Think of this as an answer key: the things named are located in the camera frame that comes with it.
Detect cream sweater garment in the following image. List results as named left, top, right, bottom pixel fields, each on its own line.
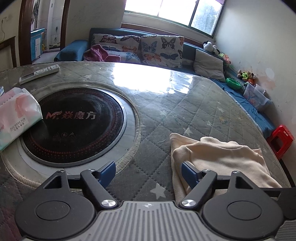
left=170, top=133, right=281, bottom=203

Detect round black induction cooktop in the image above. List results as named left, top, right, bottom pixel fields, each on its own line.
left=20, top=87, right=127, bottom=168

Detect red plastic stool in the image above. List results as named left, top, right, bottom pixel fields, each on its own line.
left=267, top=125, right=295, bottom=160

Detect grey quilted table cover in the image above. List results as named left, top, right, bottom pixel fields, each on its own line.
left=1, top=62, right=295, bottom=240

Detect clear plastic storage box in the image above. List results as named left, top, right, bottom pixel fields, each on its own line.
left=243, top=83, right=272, bottom=111

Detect green plastic bowl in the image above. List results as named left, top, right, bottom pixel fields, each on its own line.
left=226, top=78, right=242, bottom=90

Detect pink tissue pack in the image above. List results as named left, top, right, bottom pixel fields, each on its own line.
left=0, top=87, right=43, bottom=151

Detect brown plush toys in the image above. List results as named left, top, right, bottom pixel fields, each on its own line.
left=237, top=70, right=257, bottom=85

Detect grey plain cushion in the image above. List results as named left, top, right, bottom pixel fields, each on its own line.
left=193, top=49, right=225, bottom=82

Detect grey remote control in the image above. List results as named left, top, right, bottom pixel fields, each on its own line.
left=18, top=64, right=60, bottom=85

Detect pink cloth on sofa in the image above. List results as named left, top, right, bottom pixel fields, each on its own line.
left=83, top=44, right=121, bottom=62

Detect large butterfly print cushion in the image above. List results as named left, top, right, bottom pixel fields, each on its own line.
left=140, top=35, right=185, bottom=69

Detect panda plush toy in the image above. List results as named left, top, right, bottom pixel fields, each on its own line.
left=203, top=41, right=220, bottom=55

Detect small butterfly print cushion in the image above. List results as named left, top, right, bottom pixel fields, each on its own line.
left=91, top=34, right=141, bottom=64

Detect blue corner sofa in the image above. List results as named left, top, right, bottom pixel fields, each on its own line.
left=54, top=28, right=275, bottom=138

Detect dark wooden sideboard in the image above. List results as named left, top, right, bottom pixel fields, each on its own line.
left=1, top=37, right=17, bottom=71

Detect blue white small cabinet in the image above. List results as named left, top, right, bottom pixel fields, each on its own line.
left=30, top=28, right=45, bottom=61

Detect window with frame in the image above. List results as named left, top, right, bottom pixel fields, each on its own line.
left=122, top=0, right=225, bottom=42

